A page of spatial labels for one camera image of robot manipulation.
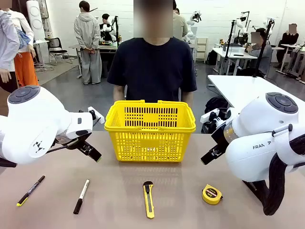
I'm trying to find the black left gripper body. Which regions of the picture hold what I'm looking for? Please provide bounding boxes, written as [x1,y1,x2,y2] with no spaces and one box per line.
[55,132,93,151]

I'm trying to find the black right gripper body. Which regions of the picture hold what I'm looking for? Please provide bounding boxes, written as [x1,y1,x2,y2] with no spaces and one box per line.
[210,125,231,152]

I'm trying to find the black yellow-tipped highlighter pen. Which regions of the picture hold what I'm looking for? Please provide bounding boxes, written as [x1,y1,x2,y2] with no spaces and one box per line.
[16,175,46,207]

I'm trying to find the yellow black utility knife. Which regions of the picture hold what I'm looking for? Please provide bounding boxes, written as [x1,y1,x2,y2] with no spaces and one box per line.
[142,181,155,219]

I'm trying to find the person's left forearm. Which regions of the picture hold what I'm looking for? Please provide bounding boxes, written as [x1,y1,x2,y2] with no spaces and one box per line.
[179,87,194,107]

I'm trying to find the person's right forearm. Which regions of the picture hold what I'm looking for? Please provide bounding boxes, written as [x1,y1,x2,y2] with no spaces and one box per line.
[113,85,128,102]

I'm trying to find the yellow plastic shopping basket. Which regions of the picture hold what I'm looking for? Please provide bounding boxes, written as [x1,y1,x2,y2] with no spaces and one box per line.
[104,99,197,163]

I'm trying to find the seated person in grey sweater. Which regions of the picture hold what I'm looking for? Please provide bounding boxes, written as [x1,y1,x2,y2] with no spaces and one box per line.
[244,28,273,77]

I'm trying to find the person in navy t-shirt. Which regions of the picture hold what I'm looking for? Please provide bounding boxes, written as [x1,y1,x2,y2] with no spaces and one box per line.
[107,0,198,102]

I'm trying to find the person in grey hoodie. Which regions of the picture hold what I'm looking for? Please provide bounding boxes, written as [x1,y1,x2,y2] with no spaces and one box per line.
[73,0,102,85]

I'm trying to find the seated black-haired background person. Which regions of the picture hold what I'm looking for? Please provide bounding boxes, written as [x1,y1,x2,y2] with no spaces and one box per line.
[99,13,112,41]

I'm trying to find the seated person in black top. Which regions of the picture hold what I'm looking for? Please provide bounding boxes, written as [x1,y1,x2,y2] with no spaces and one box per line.
[276,23,300,69]

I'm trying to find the person in beige jacket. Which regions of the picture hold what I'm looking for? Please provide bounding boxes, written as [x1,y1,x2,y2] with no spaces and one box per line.
[173,0,189,41]

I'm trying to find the black backpack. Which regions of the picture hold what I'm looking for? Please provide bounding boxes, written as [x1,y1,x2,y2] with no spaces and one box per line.
[204,95,231,115]

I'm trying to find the yellow tape measure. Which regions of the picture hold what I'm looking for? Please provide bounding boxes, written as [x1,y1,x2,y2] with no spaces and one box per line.
[202,183,224,205]

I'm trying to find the large white table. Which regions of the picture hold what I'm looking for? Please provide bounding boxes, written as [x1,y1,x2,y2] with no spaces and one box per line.
[207,74,305,111]

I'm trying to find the brown apron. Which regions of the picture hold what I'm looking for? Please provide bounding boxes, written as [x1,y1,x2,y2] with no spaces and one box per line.
[0,87,10,117]

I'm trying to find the white background desk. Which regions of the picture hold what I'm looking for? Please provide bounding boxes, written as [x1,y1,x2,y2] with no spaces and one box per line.
[211,47,258,76]

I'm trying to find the mannequin in orange trousers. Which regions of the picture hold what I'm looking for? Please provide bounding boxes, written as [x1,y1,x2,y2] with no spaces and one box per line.
[9,10,40,87]

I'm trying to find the white drawer cabinet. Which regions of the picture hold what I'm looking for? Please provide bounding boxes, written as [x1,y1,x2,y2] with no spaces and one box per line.
[195,37,209,64]

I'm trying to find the thin black stand pole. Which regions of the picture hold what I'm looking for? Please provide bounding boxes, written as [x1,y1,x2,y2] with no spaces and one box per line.
[224,20,237,62]

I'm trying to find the black office chair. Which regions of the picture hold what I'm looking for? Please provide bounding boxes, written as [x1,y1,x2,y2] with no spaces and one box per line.
[44,37,72,66]

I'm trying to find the white standing desk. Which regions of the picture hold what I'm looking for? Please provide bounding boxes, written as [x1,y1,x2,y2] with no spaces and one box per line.
[276,43,305,79]

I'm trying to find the black and white background robot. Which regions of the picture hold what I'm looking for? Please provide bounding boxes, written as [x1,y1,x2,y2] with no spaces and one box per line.
[108,15,119,42]

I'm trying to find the mannequin in blue shirt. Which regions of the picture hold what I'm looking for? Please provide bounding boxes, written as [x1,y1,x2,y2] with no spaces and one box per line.
[0,9,21,94]

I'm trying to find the white tower air conditioner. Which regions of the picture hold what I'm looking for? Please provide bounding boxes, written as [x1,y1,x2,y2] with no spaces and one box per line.
[26,0,46,41]

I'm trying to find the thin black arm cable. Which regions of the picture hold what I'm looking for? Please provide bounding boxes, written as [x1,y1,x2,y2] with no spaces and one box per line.
[46,139,81,155]

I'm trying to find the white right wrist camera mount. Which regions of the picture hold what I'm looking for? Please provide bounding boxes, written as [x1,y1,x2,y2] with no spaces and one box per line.
[201,108,233,129]

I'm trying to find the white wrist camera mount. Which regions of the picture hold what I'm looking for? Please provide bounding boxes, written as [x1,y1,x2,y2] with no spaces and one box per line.
[201,108,233,129]
[87,106,105,125]

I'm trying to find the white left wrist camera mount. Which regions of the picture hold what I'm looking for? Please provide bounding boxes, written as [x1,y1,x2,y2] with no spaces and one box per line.
[87,106,105,125]

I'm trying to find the black braided cable sleeve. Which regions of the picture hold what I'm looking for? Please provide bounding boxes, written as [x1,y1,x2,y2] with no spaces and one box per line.
[256,137,305,217]

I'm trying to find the tall black camera pole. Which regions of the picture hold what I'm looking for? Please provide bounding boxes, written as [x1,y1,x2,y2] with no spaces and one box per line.
[252,20,275,78]

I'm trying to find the white background robot with camera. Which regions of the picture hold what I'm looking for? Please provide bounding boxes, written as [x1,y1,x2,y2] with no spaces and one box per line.
[234,10,251,40]

